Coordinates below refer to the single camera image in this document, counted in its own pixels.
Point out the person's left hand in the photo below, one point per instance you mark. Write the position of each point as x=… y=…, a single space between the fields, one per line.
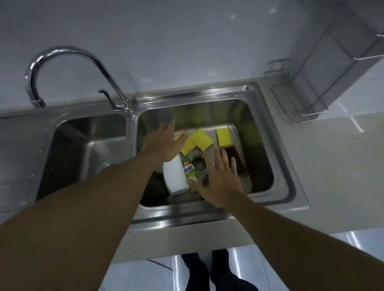
x=163 y=144

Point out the person's right hand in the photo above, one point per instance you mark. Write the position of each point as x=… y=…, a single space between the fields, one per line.
x=222 y=186

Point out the yellow sponge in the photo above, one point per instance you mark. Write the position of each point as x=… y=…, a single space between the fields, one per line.
x=201 y=139
x=223 y=137
x=188 y=147

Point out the red tray with black sponge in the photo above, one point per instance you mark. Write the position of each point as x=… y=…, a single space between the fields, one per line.
x=239 y=163

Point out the white pump bottle blue pump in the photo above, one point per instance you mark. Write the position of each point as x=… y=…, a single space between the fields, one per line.
x=174 y=177

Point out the green-capped dish soap bottle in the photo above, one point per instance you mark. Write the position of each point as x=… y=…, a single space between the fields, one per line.
x=188 y=171

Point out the stainless steel double sink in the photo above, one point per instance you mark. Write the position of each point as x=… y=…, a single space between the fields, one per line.
x=90 y=144

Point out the person's left forearm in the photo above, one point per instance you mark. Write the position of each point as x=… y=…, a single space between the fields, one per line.
x=75 y=228

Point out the person's right forearm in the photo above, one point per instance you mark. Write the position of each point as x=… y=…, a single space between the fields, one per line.
x=300 y=248

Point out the person's dark trouser legs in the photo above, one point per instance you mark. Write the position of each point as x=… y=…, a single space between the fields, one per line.
x=222 y=275

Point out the metal drain strainer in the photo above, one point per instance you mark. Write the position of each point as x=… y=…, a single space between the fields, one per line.
x=109 y=165
x=198 y=162

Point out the chrome gooseneck faucet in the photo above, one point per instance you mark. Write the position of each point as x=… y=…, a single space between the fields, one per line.
x=75 y=50

